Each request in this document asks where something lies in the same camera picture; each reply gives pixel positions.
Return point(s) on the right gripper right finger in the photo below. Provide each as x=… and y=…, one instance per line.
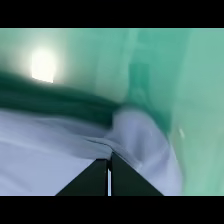
x=130, y=181

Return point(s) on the purple T-shirt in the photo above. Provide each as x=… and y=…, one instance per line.
x=43, y=160

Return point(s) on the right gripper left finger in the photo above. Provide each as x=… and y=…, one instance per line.
x=90, y=181

